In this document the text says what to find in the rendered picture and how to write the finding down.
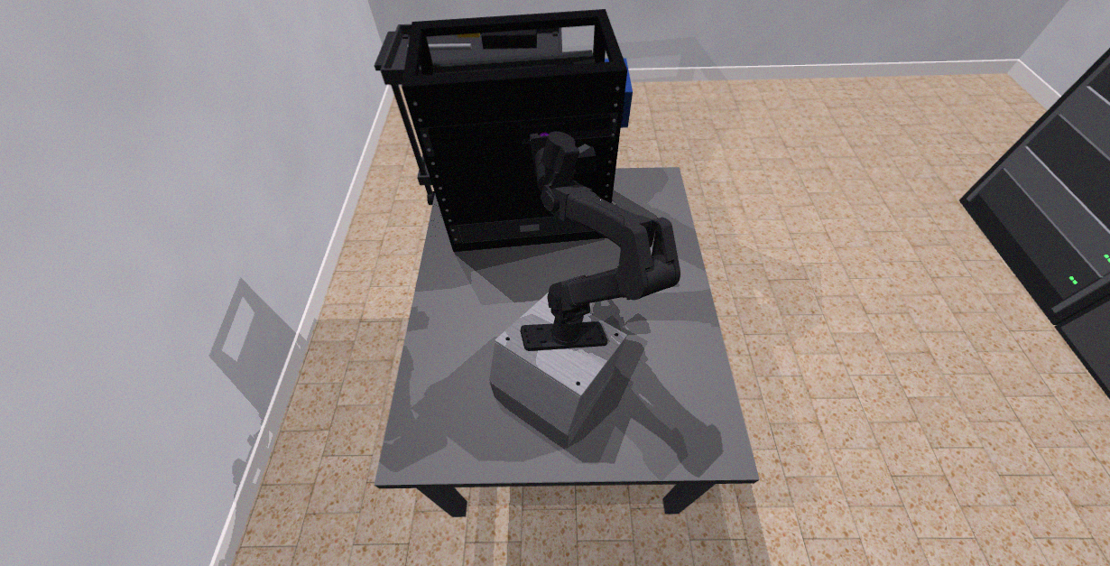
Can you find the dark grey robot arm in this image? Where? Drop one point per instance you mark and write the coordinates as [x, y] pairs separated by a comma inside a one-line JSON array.
[[639, 274]]

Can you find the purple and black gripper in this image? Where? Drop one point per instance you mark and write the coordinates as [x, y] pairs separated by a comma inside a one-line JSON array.
[[537, 146]]

